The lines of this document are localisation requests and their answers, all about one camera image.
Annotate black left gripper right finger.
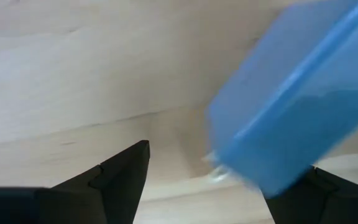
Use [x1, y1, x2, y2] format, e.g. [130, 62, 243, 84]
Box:
[264, 166, 358, 224]

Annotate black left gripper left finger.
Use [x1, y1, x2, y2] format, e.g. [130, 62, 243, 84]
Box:
[0, 139, 151, 224]

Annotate blue plastic box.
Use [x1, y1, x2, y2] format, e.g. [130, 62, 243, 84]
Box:
[205, 0, 358, 200]

